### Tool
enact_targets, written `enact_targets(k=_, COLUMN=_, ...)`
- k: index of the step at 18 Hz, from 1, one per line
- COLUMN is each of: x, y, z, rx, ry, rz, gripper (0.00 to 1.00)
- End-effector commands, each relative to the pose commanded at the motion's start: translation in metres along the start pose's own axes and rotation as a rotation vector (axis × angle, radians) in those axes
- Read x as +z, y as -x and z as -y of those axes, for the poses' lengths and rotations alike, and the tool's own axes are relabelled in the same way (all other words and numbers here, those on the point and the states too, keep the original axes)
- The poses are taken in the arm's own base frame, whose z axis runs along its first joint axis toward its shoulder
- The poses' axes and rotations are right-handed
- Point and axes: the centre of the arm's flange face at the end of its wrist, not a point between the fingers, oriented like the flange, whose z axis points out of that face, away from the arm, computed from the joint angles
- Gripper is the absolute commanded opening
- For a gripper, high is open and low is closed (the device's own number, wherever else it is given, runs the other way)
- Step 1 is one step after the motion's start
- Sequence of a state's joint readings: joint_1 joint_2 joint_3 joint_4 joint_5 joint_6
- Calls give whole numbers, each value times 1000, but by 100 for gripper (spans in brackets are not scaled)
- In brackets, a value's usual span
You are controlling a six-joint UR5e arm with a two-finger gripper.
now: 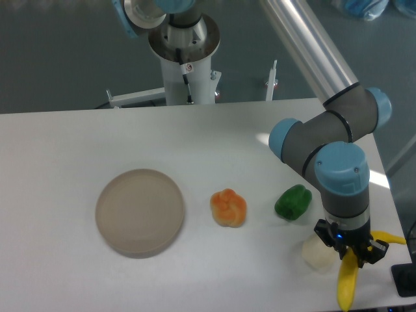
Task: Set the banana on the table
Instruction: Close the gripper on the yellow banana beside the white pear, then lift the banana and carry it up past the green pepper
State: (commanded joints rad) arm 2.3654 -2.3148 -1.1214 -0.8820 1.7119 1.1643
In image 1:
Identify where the blue plastic bag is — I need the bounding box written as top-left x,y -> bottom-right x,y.
333,0 -> 389,21

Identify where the green toy bell pepper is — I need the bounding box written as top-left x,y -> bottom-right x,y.
274,184 -> 312,221

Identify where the orange toy bread knot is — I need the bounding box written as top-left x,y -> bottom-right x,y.
210,188 -> 247,228

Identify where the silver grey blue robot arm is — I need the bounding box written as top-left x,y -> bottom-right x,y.
113,1 -> 391,267

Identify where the beige round plate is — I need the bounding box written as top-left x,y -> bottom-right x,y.
95,169 -> 185,258

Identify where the yellow toy banana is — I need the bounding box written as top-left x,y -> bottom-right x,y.
337,231 -> 407,311

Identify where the white toy garlic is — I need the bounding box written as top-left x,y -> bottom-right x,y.
301,234 -> 338,272

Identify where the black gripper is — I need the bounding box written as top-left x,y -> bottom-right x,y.
314,219 -> 389,268

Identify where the black device at table edge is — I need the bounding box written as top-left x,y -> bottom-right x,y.
391,263 -> 415,298

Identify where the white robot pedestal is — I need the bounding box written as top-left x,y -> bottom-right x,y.
148,14 -> 222,106

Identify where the white metal frame bracket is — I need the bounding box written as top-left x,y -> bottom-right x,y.
106,87 -> 165,108

